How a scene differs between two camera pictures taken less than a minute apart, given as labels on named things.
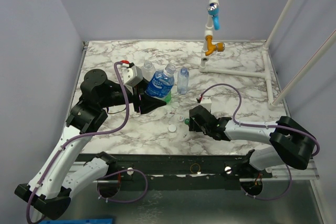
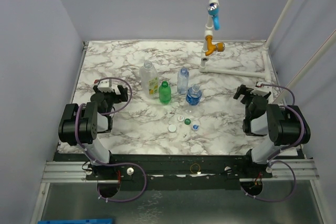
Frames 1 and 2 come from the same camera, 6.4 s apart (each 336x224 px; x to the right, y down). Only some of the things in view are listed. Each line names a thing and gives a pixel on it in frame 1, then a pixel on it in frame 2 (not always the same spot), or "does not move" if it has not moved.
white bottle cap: x=172 y=128 does not move
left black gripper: x=147 y=103 → x=123 y=97
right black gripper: x=200 y=119 → x=241 y=93
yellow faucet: x=219 y=46 does not move
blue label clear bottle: x=162 y=82 → x=193 y=95
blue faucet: x=213 y=10 does not move
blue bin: x=79 y=221 does not move
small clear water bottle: x=182 y=81 does not move
